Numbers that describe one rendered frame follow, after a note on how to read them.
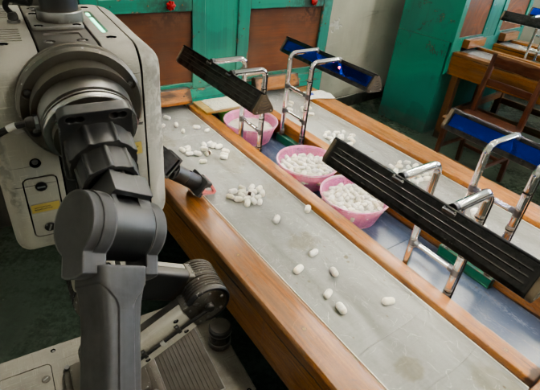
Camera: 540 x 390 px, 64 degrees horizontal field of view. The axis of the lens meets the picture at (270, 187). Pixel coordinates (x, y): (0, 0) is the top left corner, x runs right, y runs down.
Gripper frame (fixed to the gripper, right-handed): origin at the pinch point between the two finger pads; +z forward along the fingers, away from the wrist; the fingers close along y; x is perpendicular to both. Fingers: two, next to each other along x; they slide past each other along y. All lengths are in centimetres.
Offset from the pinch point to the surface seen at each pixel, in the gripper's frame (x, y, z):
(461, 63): -174, 85, 220
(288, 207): -11.3, -19.4, 16.7
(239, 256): 6.1, -35.1, -8.4
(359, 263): -12, -54, 18
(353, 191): -30, -23, 39
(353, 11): -165, 177, 173
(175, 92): -19, 72, 7
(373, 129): -61, 12, 73
